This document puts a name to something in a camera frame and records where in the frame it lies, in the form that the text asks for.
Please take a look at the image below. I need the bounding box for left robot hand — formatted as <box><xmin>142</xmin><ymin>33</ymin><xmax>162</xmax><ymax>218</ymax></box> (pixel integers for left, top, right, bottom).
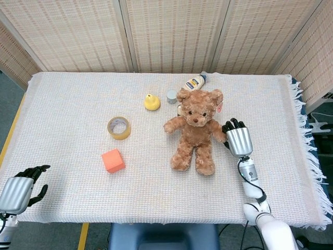
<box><xmin>0</xmin><ymin>165</ymin><xmax>51</xmax><ymax>215</ymax></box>

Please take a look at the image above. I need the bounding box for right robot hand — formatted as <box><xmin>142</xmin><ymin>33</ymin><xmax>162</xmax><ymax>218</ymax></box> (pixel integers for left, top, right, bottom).
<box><xmin>222</xmin><ymin>118</ymin><xmax>254</xmax><ymax>157</ymax></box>

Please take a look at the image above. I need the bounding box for brown teddy bear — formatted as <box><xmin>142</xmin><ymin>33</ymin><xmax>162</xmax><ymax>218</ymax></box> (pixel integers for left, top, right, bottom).
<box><xmin>163</xmin><ymin>88</ymin><xmax>228</xmax><ymax>176</ymax></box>

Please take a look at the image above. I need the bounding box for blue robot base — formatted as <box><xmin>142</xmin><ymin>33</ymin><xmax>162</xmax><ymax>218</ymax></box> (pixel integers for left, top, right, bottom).
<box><xmin>107</xmin><ymin>223</ymin><xmax>221</xmax><ymax>250</ymax></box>

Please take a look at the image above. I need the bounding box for white mayonnaise bottle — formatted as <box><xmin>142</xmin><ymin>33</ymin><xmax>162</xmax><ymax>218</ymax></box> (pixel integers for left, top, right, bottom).
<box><xmin>185</xmin><ymin>71</ymin><xmax>209</xmax><ymax>92</ymax></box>

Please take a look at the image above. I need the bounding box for small silver can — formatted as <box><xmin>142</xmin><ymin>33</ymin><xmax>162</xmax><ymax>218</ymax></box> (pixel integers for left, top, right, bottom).
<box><xmin>166</xmin><ymin>89</ymin><xmax>178</xmax><ymax>105</ymax></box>

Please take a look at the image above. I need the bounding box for yellow pear shaped toy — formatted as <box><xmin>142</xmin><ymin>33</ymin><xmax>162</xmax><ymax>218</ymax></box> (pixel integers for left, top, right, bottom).
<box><xmin>144</xmin><ymin>94</ymin><xmax>161</xmax><ymax>111</ymax></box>

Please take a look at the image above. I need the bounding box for orange foam cube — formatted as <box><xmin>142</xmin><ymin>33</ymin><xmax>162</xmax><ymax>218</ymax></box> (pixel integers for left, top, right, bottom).
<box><xmin>101</xmin><ymin>148</ymin><xmax>126</xmax><ymax>174</ymax></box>

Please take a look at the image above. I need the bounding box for woven checkered tablecloth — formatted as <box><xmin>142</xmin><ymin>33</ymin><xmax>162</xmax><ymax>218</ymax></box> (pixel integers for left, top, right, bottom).
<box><xmin>0</xmin><ymin>71</ymin><xmax>329</xmax><ymax>231</ymax></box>

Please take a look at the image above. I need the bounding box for clear packing tape roll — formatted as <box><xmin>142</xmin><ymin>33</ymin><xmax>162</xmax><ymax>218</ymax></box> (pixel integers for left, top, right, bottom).
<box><xmin>107</xmin><ymin>116</ymin><xmax>132</xmax><ymax>141</ymax></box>

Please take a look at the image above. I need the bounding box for woven folding screen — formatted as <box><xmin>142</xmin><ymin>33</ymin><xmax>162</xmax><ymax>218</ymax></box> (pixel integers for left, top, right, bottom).
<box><xmin>0</xmin><ymin>0</ymin><xmax>333</xmax><ymax>105</ymax></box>

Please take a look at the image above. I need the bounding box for white device with cable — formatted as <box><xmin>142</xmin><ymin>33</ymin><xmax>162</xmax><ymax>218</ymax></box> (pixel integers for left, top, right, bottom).
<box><xmin>309</xmin><ymin>111</ymin><xmax>333</xmax><ymax>134</ymax></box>

